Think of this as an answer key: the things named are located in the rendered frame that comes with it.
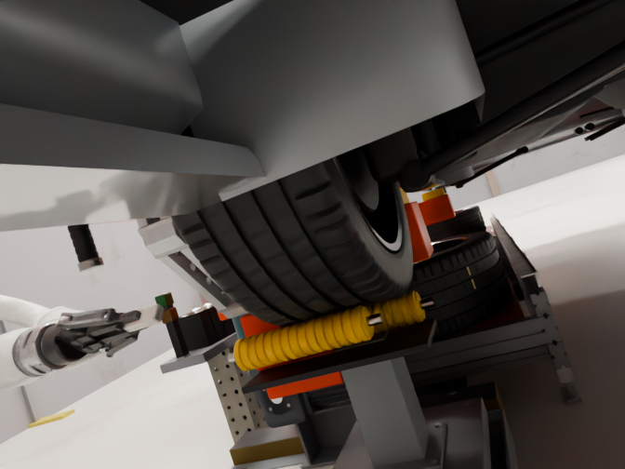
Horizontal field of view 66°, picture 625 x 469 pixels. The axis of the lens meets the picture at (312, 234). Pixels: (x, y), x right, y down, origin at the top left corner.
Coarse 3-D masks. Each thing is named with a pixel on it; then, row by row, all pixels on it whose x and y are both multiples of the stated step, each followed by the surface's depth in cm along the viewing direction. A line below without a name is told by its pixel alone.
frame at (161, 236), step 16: (144, 224) 73; (160, 224) 72; (144, 240) 73; (160, 240) 72; (176, 240) 72; (160, 256) 74; (176, 256) 76; (192, 256) 75; (176, 272) 78; (192, 272) 79; (208, 288) 82; (224, 304) 85
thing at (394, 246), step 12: (384, 192) 107; (384, 204) 105; (396, 204) 104; (372, 216) 105; (384, 216) 103; (396, 216) 101; (372, 228) 75; (384, 228) 100; (396, 228) 97; (384, 240) 94; (396, 240) 91
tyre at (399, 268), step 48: (288, 192) 61; (336, 192) 61; (192, 240) 66; (240, 240) 65; (288, 240) 64; (336, 240) 64; (240, 288) 71; (288, 288) 71; (336, 288) 72; (384, 288) 74
